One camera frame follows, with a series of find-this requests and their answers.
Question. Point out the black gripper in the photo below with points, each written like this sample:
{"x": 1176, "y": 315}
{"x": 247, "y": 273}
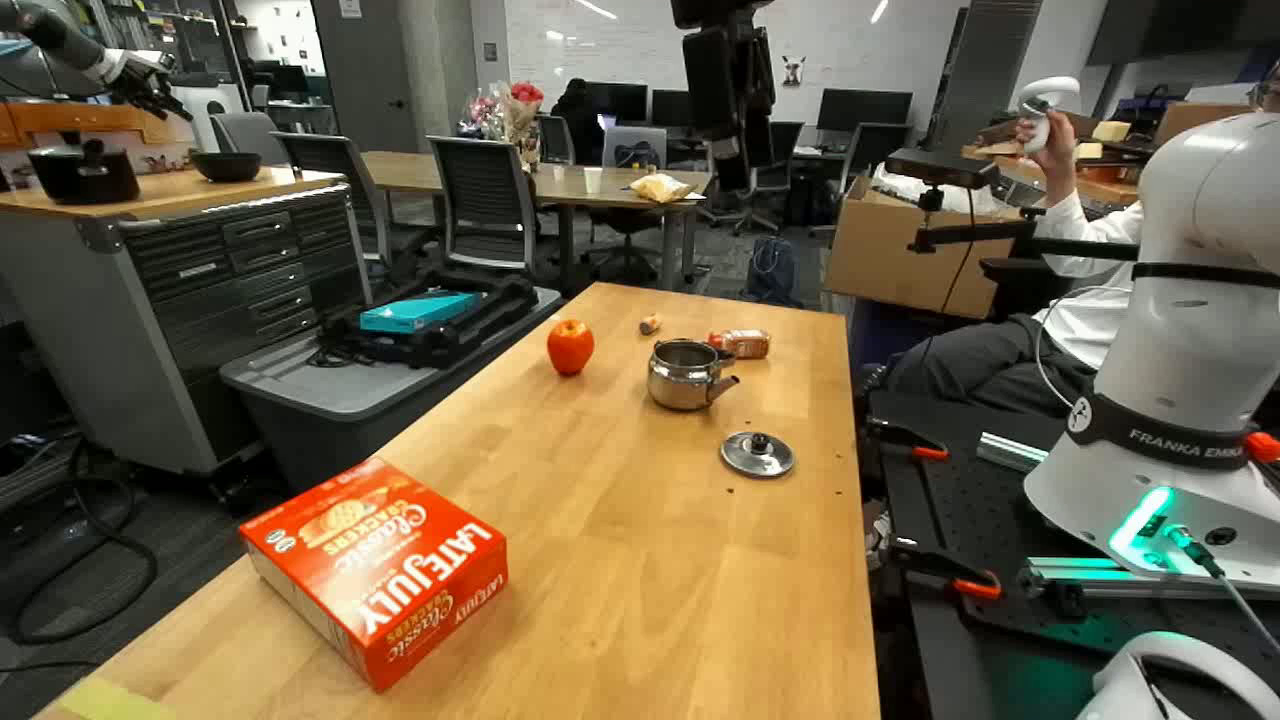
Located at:
{"x": 721, "y": 12}

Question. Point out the silver teapot lid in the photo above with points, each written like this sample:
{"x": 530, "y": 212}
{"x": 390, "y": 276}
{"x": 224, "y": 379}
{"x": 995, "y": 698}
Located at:
{"x": 756, "y": 455}

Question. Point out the grey background robot arm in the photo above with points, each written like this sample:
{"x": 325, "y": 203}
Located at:
{"x": 82, "y": 48}

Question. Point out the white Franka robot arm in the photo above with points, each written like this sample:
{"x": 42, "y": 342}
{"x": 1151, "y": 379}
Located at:
{"x": 1194, "y": 333}

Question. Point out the silver metal teapot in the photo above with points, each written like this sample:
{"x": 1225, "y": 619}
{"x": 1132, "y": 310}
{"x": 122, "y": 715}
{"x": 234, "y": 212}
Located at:
{"x": 680, "y": 379}

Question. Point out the black pot with lid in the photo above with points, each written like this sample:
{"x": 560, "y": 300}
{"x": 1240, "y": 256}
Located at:
{"x": 85, "y": 173}

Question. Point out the person's hand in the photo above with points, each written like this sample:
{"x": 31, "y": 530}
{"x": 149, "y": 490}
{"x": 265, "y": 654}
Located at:
{"x": 1057, "y": 148}

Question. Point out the black computer monitor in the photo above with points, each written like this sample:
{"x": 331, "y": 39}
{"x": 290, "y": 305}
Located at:
{"x": 618, "y": 103}
{"x": 866, "y": 111}

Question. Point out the yellow bag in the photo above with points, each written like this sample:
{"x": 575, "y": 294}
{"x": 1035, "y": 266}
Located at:
{"x": 659, "y": 189}

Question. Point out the wooden office table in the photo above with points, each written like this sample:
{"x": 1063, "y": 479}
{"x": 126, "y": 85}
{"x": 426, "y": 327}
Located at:
{"x": 575, "y": 180}

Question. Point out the blue backpack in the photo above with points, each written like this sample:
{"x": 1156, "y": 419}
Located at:
{"x": 770, "y": 271}

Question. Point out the flower bouquet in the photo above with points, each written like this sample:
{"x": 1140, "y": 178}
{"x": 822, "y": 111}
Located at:
{"x": 506, "y": 104}

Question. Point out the small tan nut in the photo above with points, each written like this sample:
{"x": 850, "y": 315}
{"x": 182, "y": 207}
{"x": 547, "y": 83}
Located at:
{"x": 649, "y": 327}

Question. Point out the toy bread roll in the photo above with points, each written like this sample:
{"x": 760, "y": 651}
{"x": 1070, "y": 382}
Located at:
{"x": 743, "y": 342}

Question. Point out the grey mesh office chair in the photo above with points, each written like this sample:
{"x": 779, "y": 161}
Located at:
{"x": 333, "y": 167}
{"x": 481, "y": 203}

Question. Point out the orange toy fruit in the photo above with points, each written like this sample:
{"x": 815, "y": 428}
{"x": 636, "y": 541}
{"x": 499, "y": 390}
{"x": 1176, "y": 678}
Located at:
{"x": 568, "y": 350}

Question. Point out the teal case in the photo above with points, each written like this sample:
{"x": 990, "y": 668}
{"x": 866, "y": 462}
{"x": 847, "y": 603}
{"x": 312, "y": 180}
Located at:
{"x": 418, "y": 315}

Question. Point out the black orange bar clamp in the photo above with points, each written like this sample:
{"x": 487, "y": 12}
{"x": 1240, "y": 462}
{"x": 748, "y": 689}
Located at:
{"x": 909, "y": 443}
{"x": 948, "y": 570}

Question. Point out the grey plastic storage tote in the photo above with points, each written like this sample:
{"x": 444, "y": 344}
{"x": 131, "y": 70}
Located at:
{"x": 347, "y": 400}

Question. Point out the black bowl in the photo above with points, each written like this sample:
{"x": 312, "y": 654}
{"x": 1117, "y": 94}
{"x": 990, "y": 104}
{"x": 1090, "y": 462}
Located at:
{"x": 224, "y": 167}

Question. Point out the orange cracker box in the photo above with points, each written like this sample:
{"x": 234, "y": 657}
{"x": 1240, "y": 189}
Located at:
{"x": 382, "y": 565}

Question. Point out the grey drawer cabinet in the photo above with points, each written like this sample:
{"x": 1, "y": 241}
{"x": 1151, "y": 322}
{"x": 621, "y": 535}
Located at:
{"x": 163, "y": 294}

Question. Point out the white VR headset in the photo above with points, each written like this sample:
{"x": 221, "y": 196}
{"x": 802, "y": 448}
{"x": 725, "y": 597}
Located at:
{"x": 1173, "y": 682}

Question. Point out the yellow sponge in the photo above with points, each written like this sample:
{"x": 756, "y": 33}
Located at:
{"x": 98, "y": 703}

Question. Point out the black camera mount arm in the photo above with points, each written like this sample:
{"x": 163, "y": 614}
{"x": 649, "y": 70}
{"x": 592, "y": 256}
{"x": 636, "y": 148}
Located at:
{"x": 1024, "y": 241}

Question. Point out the short aluminium rail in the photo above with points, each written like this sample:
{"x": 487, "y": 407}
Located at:
{"x": 1023, "y": 448}

